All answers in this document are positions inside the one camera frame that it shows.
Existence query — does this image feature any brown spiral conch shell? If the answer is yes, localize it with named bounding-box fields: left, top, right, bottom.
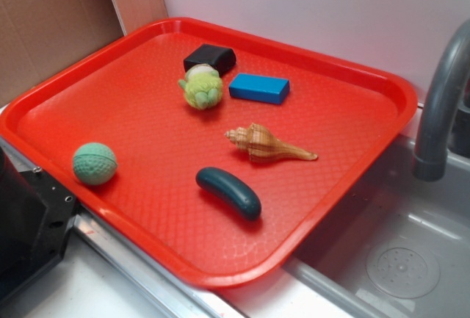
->
left=224, top=123, right=318, bottom=163

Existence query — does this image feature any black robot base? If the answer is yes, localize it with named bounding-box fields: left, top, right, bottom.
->
left=1, top=151, right=78, bottom=304

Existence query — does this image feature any red plastic tray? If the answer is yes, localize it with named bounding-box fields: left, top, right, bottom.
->
left=1, top=18, right=417, bottom=289

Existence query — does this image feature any blue rectangular block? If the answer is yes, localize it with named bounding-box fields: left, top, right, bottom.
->
left=228, top=73, right=290, bottom=105

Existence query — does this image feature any dark green toy cucumber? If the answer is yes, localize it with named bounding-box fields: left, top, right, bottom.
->
left=195, top=167, right=262, bottom=221

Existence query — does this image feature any green plush toy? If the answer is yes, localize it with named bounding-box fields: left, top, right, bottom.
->
left=178, top=64, right=223, bottom=110

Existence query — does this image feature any black rectangular block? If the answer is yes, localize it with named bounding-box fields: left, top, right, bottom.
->
left=183, top=43, right=237, bottom=76

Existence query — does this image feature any green dimpled ball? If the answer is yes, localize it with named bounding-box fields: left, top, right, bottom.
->
left=72, top=142, right=118, bottom=186

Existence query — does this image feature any grey plastic sink basin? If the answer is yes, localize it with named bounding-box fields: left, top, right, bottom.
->
left=284, top=137, right=469, bottom=317

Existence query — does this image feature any grey toy faucet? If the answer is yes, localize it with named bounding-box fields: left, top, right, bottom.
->
left=412, top=21, right=469, bottom=181

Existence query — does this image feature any brown cardboard panel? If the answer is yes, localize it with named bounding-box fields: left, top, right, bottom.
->
left=1, top=0, right=167, bottom=105

